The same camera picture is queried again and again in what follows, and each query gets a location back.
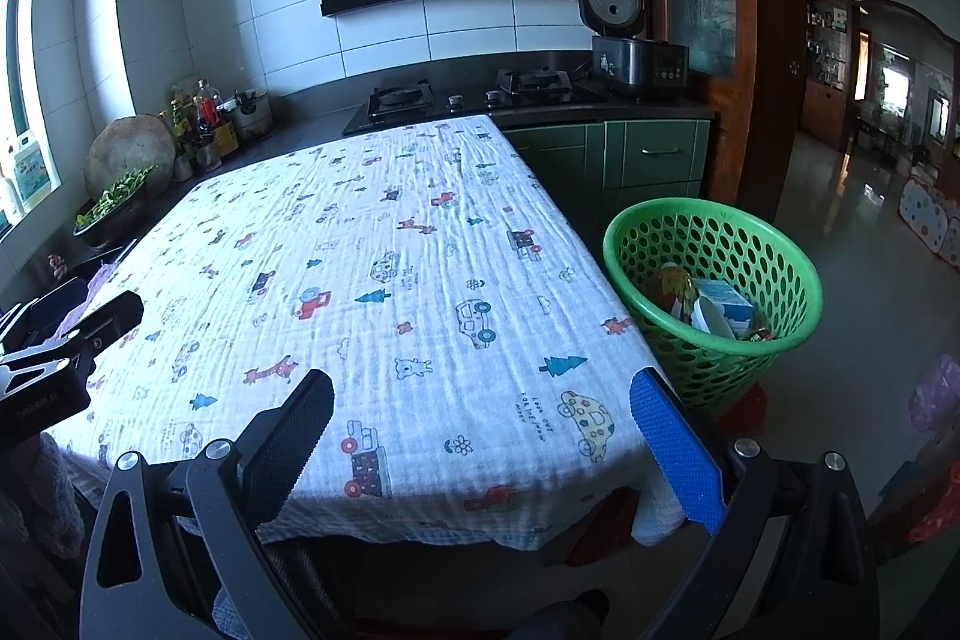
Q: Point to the white detergent jug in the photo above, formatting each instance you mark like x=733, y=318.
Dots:
x=34, y=175

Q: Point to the white pump bottle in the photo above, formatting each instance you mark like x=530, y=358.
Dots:
x=9, y=197

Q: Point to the black rice cooker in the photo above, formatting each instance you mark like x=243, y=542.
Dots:
x=637, y=63

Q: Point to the white paper cup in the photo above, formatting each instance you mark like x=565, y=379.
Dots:
x=709, y=319

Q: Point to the black gas stove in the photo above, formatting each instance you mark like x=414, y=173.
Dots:
x=450, y=108

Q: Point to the round wooden chopping board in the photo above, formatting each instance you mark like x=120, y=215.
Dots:
x=127, y=153

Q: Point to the red plastic stool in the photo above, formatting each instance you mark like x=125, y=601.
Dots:
x=742, y=411

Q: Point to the small pink object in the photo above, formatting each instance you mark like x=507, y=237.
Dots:
x=58, y=267

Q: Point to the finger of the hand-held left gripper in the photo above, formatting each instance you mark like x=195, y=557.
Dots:
x=112, y=317

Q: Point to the metal bowl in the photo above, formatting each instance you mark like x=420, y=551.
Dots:
x=105, y=235

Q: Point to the window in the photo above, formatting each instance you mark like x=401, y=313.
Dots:
x=19, y=70

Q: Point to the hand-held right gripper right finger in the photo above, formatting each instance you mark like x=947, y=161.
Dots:
x=675, y=452

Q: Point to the green lower cabinets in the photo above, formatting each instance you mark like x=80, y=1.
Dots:
x=660, y=160

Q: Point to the purple towel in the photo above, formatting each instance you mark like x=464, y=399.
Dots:
x=101, y=284

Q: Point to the group of condiment bottles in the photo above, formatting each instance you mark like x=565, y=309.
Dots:
x=199, y=130

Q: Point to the small lidded pot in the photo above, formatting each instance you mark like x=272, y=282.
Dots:
x=251, y=119

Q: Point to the white blue milk carton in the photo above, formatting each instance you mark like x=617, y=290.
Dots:
x=727, y=302

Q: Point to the dotted play fence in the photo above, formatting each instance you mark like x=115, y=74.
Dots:
x=930, y=220

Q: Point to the red orange drink bottle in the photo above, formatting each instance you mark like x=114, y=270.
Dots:
x=675, y=287

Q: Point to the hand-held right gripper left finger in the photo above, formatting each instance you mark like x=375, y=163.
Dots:
x=289, y=445

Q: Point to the printed white tablecloth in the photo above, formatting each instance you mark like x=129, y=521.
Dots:
x=375, y=220

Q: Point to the bowl of green vegetables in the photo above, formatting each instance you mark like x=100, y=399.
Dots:
x=112, y=197

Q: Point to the wooden glass-door cabinet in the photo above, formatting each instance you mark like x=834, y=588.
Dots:
x=765, y=48

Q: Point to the green plastic basket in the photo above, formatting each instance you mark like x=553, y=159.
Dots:
x=750, y=349

